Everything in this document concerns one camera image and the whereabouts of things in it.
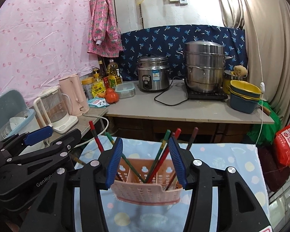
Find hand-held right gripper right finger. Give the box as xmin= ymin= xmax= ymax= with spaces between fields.
xmin=167 ymin=136 xmax=272 ymax=232

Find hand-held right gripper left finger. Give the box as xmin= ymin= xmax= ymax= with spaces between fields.
xmin=19 ymin=137 xmax=124 ymax=232

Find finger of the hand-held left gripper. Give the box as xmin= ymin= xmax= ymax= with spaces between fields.
xmin=0 ymin=125 xmax=54 ymax=160
xmin=5 ymin=128 xmax=83 ymax=172

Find green chopstick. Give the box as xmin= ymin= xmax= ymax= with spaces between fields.
xmin=145 ymin=130 xmax=171 ymax=183
xmin=105 ymin=132 xmax=145 ymax=183

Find dark brown chopstick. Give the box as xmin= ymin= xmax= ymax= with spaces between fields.
xmin=165 ymin=127 xmax=199 ymax=189

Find red chopstick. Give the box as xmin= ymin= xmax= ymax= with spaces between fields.
xmin=148 ymin=128 xmax=182 ymax=183
xmin=89 ymin=121 xmax=123 ymax=182

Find pink plastic utensil basket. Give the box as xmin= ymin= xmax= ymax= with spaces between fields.
xmin=110 ymin=158 xmax=184 ymax=205

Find white bowl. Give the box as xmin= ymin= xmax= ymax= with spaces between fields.
xmin=9 ymin=116 xmax=28 ymax=130

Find white glass kettle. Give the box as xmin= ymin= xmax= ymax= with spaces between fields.
xmin=33 ymin=86 xmax=79 ymax=134

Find tiled side counter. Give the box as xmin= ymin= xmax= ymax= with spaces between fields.
xmin=46 ymin=106 xmax=109 ymax=148

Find blue dish rack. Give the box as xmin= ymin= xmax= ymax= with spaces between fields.
xmin=0 ymin=89 xmax=37 ymax=145

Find pink electric kettle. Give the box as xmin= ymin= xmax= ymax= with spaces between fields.
xmin=59 ymin=74 xmax=90 ymax=117

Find grey kitchen bench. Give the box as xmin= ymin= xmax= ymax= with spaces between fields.
xmin=105 ymin=80 xmax=275 ymax=141

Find blue dotted tablecloth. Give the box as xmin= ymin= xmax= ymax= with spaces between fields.
xmin=74 ymin=136 xmax=271 ymax=232

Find blue wipes packet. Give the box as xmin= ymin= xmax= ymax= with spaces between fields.
xmin=87 ymin=97 xmax=110 ymax=109

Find yellow tin can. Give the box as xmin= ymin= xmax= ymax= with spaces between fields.
xmin=82 ymin=77 xmax=95 ymax=99

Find clear food container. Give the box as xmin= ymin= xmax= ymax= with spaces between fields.
xmin=115 ymin=82 xmax=136 ymax=99

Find black induction cooker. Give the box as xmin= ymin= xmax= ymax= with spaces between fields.
xmin=185 ymin=86 xmax=229 ymax=101

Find yellow seasoning bottle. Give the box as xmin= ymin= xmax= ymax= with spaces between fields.
xmin=92 ymin=69 xmax=105 ymax=96

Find steel rice cooker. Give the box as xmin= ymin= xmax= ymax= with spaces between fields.
xmin=137 ymin=55 xmax=172 ymax=93

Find dark sauce bottle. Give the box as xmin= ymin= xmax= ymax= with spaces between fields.
xmin=98 ymin=60 xmax=109 ymax=78

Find cooking oil bottle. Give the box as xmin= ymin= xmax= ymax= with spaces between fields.
xmin=107 ymin=59 xmax=122 ymax=89

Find dark red sack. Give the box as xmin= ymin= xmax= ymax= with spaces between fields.
xmin=256 ymin=146 xmax=290 ymax=191

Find green plastic bag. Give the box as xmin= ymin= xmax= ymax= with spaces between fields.
xmin=246 ymin=100 xmax=283 ymax=147

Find stacked yellow blue basins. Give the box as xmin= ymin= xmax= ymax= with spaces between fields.
xmin=229 ymin=80 xmax=262 ymax=101

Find steel steamer pot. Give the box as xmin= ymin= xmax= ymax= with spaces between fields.
xmin=176 ymin=41 xmax=234 ymax=94

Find pink dotted cloth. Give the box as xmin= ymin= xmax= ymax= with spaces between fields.
xmin=0 ymin=0 xmax=99 ymax=102

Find red printed bag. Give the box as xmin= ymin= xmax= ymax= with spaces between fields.
xmin=273 ymin=122 xmax=290 ymax=166

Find tan loofah sponge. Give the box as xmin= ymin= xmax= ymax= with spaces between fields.
xmin=233 ymin=65 xmax=247 ymax=78

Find navy leaf print cloth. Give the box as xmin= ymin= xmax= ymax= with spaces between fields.
xmin=120 ymin=25 xmax=247 ymax=81

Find pink printed apron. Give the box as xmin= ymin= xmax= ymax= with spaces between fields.
xmin=87 ymin=0 xmax=124 ymax=58

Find beige curtain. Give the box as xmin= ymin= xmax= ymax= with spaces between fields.
xmin=217 ymin=0 xmax=290 ymax=126

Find white kettle cord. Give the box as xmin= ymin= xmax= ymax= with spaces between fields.
xmin=74 ymin=113 xmax=110 ymax=148

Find black power cord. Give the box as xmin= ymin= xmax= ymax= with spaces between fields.
xmin=154 ymin=77 xmax=191 ymax=107

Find white cable with switch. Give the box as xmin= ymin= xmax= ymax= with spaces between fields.
xmin=245 ymin=0 xmax=266 ymax=148

